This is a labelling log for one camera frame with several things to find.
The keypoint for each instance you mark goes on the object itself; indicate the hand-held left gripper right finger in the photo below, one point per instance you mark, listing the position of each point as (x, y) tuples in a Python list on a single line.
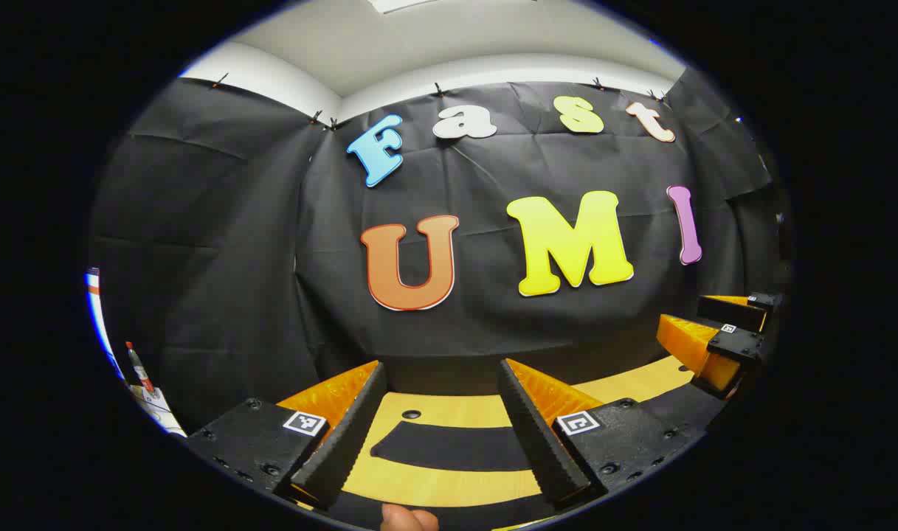
[(537, 442)]

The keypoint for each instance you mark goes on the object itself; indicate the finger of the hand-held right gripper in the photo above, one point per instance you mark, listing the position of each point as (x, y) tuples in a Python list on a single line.
[(733, 313), (736, 345)]

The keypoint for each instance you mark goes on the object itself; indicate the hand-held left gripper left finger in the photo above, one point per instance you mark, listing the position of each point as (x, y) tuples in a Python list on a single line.
[(349, 442)]

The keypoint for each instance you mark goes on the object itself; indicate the black jeans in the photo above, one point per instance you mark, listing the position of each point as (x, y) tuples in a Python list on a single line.
[(456, 446)]

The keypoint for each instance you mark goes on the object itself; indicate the white paper sheet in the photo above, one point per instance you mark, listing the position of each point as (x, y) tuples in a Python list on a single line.
[(161, 413)]

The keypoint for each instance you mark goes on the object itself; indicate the black backdrop cloth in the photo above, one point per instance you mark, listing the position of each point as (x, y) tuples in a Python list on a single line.
[(271, 243)]

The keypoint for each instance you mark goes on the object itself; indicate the red marker pen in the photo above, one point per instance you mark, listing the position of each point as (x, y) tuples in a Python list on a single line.
[(139, 366)]

